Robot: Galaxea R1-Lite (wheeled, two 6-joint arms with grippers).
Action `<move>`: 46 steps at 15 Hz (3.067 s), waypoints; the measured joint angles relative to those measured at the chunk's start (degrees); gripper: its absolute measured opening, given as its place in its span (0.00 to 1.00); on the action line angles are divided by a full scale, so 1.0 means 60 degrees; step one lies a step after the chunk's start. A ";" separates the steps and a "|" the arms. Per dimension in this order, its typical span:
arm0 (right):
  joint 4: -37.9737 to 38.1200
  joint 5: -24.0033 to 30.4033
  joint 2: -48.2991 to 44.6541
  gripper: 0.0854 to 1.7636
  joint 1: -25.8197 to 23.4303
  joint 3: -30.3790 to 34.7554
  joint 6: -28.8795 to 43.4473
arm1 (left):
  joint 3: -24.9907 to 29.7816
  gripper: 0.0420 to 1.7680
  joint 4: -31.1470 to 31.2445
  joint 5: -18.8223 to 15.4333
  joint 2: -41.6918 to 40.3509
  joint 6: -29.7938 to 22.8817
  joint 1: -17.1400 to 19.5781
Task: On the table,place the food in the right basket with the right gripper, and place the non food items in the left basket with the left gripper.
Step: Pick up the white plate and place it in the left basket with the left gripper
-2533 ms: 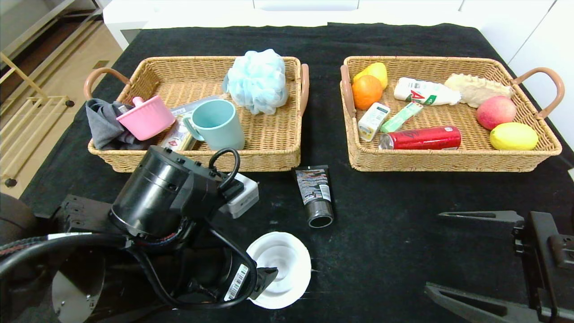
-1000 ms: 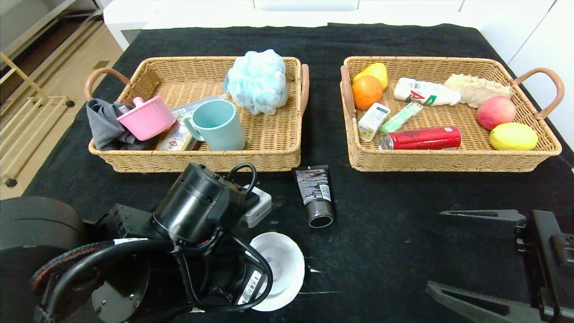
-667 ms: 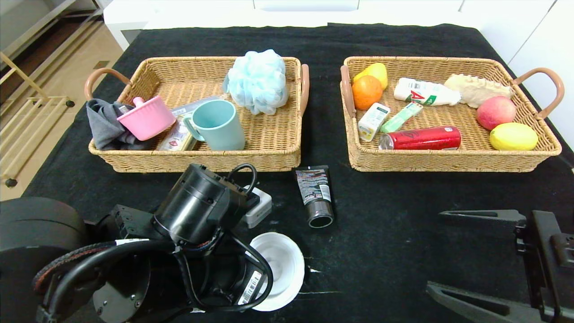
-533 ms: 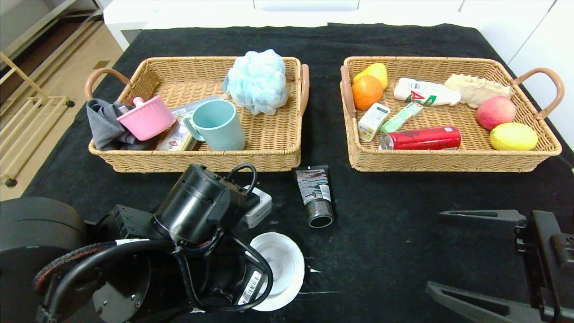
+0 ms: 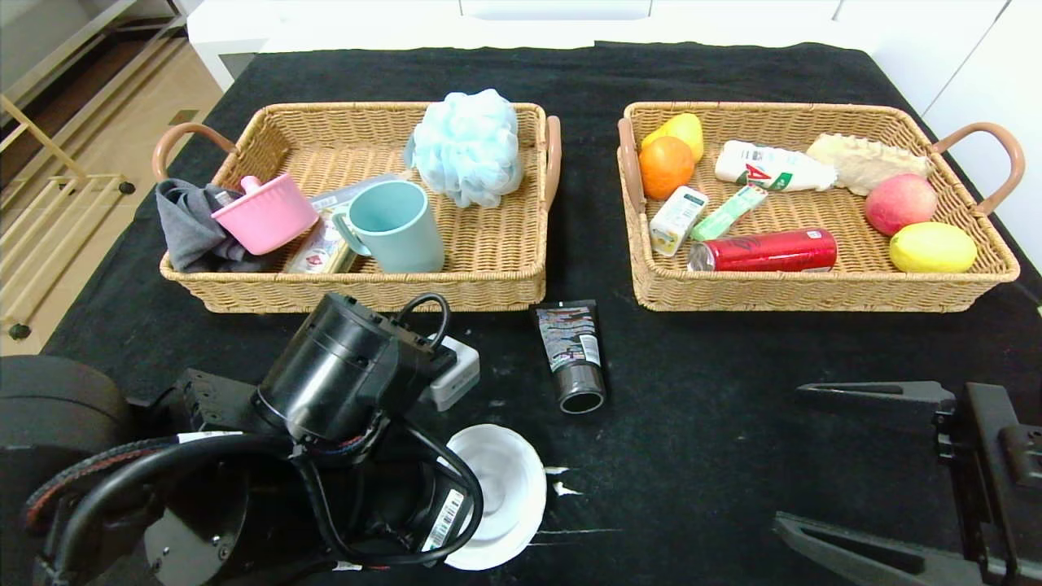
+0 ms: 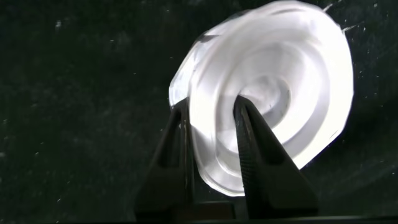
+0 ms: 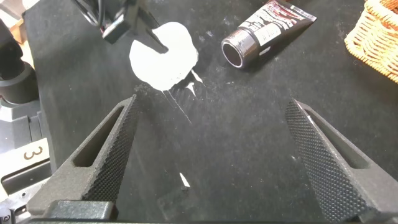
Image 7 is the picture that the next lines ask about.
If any black robot torso column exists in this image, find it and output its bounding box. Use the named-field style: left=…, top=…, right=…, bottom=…
left=0, top=18, right=40, bottom=105

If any white round plate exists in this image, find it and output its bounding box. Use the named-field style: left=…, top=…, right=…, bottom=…
left=128, top=21, right=200, bottom=92

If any black cosmetic tube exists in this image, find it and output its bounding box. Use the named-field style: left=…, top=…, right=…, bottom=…
left=220, top=0, right=318, bottom=69

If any grey robot chassis with number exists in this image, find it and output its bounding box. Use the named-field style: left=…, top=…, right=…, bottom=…
left=0, top=93, right=58, bottom=224

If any wicker basket holding food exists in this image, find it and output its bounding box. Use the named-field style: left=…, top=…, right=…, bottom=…
left=344, top=0, right=398, bottom=85

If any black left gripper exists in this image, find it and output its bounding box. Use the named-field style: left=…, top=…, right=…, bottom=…
left=101, top=0, right=170, bottom=55

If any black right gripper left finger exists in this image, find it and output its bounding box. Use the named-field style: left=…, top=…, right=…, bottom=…
left=27, top=94, right=139, bottom=218

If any black tablecloth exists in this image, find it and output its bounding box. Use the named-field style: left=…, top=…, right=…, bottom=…
left=23, top=0, right=398, bottom=224

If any black left camera cable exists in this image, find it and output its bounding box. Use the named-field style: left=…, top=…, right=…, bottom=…
left=72, top=0, right=108, bottom=34

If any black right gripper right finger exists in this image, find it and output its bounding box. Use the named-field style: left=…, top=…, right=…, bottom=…
left=285, top=98, right=398, bottom=223

